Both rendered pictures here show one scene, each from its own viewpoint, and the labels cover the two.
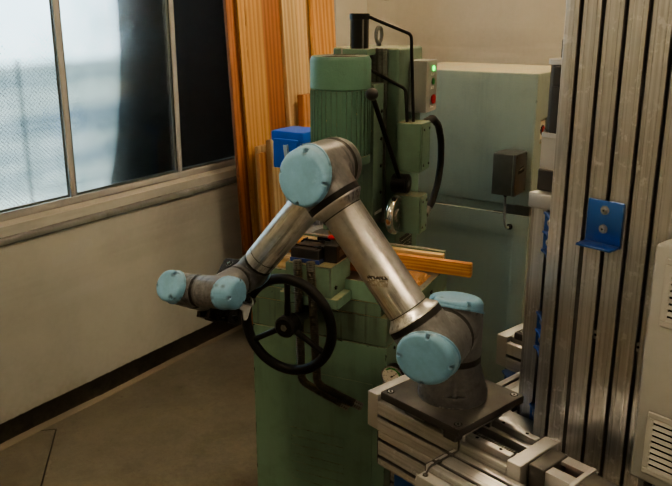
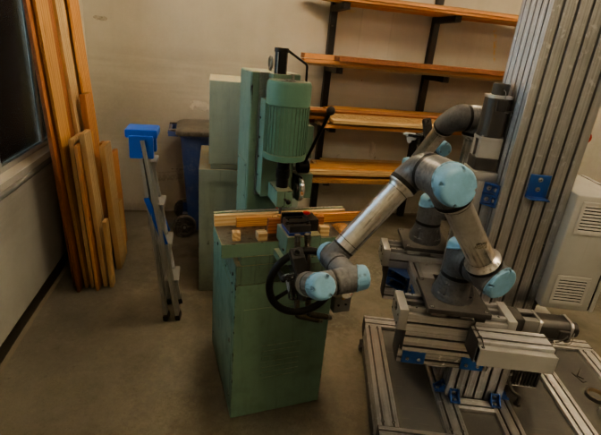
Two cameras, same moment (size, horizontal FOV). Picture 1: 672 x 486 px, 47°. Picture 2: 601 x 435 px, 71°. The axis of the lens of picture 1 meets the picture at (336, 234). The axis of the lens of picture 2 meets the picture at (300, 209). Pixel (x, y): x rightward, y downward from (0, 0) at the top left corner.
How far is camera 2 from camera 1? 1.54 m
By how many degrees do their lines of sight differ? 44
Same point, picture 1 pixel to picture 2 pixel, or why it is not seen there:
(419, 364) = (501, 287)
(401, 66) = not seen: hidden behind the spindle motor
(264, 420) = (240, 350)
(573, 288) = (512, 222)
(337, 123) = (299, 132)
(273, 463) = (246, 375)
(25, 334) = not seen: outside the picture
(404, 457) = (427, 340)
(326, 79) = (295, 99)
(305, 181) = (463, 190)
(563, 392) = not seen: hidden behind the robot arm
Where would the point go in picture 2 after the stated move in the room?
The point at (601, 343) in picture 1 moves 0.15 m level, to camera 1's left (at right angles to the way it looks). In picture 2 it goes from (523, 247) to (509, 257)
